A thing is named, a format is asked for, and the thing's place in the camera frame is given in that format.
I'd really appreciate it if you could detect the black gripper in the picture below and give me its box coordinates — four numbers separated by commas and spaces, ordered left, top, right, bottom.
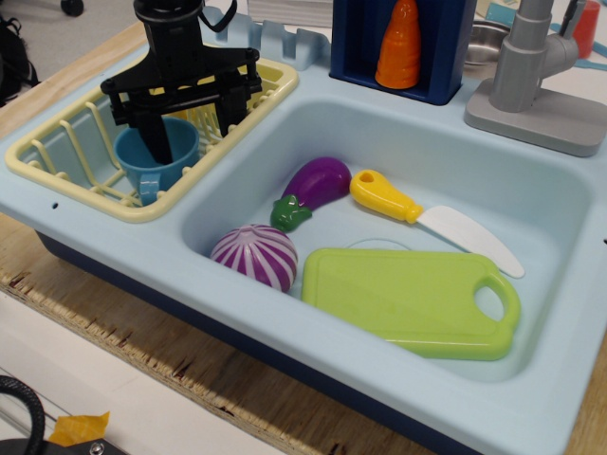
101, 1, 262, 165

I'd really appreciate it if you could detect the blue plastic cup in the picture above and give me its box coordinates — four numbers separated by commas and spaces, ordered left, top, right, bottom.
114, 117, 200, 206

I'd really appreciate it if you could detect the yellow dish drying rack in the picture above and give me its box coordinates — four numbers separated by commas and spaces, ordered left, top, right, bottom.
5, 59, 299, 223

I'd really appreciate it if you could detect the light blue toy sink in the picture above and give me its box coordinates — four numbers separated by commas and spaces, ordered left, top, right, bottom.
1, 14, 606, 454

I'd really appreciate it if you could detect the red cup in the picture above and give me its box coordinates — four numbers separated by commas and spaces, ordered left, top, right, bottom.
573, 1, 600, 59

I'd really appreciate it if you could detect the light blue plate holder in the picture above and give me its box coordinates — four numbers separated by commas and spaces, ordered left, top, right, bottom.
201, 12, 331, 71

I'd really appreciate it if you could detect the purple toy eggplant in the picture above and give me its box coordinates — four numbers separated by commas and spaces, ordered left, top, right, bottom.
269, 156, 352, 232

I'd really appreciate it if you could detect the purple striped toy onion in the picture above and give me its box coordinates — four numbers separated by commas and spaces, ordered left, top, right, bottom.
211, 224, 298, 292

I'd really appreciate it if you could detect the black bag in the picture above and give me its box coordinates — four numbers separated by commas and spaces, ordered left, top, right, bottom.
1, 17, 40, 107

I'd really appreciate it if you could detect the orange toy carrot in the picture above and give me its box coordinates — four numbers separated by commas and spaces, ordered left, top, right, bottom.
375, 0, 421, 90

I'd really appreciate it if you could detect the dark blue utensil holder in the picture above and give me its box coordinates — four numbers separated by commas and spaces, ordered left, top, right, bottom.
330, 0, 476, 105

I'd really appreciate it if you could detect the green toy cutting board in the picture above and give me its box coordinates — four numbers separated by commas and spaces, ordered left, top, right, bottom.
302, 248, 521, 360

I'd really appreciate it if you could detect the steel bowl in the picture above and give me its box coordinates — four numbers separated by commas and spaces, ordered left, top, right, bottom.
465, 20, 510, 68

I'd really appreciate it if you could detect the wooden board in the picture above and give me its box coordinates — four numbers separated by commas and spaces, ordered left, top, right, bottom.
0, 20, 607, 455

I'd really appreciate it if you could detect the grey toy faucet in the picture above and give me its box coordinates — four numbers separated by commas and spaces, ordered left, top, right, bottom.
464, 0, 606, 157

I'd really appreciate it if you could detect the yellow tape piece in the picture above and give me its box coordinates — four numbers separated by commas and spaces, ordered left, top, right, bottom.
48, 411, 110, 447

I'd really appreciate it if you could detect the yellow handled toy knife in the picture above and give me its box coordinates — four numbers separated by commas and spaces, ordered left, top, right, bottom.
350, 170, 525, 279

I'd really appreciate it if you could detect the black cable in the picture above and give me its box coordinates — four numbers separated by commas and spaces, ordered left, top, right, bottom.
0, 374, 46, 455

